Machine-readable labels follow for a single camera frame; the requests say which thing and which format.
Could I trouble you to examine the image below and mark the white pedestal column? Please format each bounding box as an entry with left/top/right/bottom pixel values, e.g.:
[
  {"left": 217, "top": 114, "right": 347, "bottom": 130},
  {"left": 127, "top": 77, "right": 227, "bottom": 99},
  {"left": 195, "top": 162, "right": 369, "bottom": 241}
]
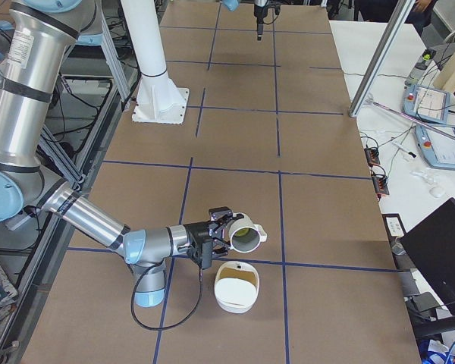
[{"left": 121, "top": 0, "right": 190, "bottom": 124}]

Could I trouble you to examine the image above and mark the teach pendant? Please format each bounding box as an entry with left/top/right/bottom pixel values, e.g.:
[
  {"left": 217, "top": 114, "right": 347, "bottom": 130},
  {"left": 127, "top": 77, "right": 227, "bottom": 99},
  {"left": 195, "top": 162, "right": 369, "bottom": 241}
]
[
  {"left": 415, "top": 125, "right": 455, "bottom": 170},
  {"left": 403, "top": 84, "right": 450, "bottom": 124}
]

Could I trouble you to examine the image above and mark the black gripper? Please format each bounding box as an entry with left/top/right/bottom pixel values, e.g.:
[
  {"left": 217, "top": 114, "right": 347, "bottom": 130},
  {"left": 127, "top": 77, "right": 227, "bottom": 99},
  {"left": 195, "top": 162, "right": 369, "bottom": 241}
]
[
  {"left": 253, "top": 0, "right": 268, "bottom": 40},
  {"left": 184, "top": 206, "right": 244, "bottom": 268}
]

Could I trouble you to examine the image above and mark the white label card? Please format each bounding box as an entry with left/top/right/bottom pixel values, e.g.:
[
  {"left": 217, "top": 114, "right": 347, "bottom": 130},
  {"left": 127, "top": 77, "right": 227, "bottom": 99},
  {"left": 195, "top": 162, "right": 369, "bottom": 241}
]
[{"left": 383, "top": 214, "right": 405, "bottom": 237}]

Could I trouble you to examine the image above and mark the lower orange circuit board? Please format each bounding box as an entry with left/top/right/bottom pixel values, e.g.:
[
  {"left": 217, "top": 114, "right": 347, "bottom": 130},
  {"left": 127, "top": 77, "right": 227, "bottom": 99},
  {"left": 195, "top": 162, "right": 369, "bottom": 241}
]
[{"left": 371, "top": 172, "right": 390, "bottom": 199}]

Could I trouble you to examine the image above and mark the orange circuit board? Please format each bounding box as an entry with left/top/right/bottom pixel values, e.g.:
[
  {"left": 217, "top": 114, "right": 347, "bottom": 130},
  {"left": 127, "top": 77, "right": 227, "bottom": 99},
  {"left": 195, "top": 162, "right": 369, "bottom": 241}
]
[
  {"left": 364, "top": 146, "right": 380, "bottom": 166},
  {"left": 371, "top": 172, "right": 390, "bottom": 199}
]

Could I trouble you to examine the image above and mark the upper teach pendant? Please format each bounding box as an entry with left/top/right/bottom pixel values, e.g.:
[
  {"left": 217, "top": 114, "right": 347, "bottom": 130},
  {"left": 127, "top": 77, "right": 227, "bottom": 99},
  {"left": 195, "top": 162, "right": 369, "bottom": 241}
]
[{"left": 403, "top": 84, "right": 450, "bottom": 124}]

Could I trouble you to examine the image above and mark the upper orange circuit board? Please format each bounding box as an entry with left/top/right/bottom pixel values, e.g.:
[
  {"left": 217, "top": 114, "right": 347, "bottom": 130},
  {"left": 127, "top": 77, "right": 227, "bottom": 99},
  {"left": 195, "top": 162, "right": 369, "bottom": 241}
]
[{"left": 364, "top": 146, "right": 380, "bottom": 166}]

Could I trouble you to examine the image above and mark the white plastic bowl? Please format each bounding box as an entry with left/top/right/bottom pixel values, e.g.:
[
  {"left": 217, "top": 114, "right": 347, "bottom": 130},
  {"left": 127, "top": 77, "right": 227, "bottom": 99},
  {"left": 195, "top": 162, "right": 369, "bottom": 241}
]
[{"left": 214, "top": 261, "right": 260, "bottom": 314}]

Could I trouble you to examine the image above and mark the aluminium frame post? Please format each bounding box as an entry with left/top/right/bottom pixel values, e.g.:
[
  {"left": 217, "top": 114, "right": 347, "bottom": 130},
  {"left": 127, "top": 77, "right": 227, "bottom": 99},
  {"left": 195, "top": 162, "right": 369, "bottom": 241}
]
[{"left": 348, "top": 0, "right": 415, "bottom": 118}]

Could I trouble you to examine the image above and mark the yellow lemon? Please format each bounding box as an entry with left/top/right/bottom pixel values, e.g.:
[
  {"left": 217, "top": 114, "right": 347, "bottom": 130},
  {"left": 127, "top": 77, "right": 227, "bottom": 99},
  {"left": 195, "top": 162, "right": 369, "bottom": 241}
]
[{"left": 234, "top": 227, "right": 250, "bottom": 237}]

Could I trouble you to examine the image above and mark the white ceramic mug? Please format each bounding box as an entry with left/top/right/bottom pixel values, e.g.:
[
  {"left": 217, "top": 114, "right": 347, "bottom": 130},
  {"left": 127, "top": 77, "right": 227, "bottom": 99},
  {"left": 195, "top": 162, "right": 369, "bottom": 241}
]
[{"left": 227, "top": 214, "right": 268, "bottom": 253}]

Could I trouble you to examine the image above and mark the black laptop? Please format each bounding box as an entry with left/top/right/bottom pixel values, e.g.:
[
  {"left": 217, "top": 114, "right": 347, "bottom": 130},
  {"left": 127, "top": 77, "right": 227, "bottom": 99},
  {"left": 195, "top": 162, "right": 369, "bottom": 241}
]
[{"left": 400, "top": 198, "right": 455, "bottom": 315}]

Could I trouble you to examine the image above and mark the lower teach pendant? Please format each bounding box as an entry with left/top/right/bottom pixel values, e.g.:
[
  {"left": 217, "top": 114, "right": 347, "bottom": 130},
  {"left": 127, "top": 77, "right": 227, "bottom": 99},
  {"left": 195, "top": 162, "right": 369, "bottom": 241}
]
[{"left": 415, "top": 125, "right": 455, "bottom": 170}]

